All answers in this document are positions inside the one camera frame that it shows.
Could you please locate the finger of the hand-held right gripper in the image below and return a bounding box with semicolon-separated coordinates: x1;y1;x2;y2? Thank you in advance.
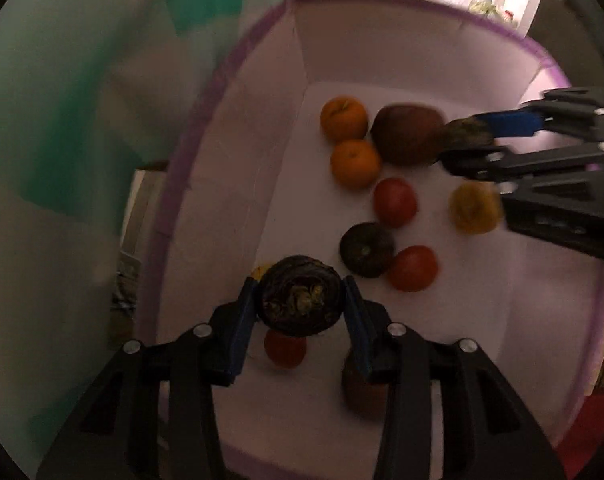
474;87;604;143
441;141;604;183

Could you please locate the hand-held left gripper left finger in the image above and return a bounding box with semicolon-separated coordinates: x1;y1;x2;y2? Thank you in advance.
36;276;258;480

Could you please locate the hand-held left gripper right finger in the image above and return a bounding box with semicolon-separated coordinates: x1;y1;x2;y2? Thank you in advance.
343;276;567;480

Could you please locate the dark water chestnut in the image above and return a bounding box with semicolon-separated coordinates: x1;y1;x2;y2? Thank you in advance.
442;117;495;153
339;222;396;279
256;256;344;337

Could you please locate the striped yellow pepino melon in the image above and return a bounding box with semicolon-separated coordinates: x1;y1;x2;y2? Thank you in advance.
448;181;505;235

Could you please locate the wrinkled dark red apple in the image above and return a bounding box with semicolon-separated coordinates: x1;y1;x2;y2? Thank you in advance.
341;350;390;418

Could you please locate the large dark red apple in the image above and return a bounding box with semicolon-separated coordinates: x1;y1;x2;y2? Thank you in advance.
370;104;448;166

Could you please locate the oval red tomato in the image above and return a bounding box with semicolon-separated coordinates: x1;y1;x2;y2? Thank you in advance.
387;245;439;292

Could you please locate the large orange with stem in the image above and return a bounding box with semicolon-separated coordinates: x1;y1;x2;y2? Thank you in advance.
330;139;382;190

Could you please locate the small orange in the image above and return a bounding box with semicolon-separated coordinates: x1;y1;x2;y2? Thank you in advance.
320;96;369;143

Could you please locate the white box with purple rim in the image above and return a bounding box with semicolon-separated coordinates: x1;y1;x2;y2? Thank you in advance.
134;0;604;480

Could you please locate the green plant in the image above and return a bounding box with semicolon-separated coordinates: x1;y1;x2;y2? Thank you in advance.
467;0;515;23

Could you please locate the green white checked tablecloth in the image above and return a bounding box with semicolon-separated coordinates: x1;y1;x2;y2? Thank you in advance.
0;0;283;476

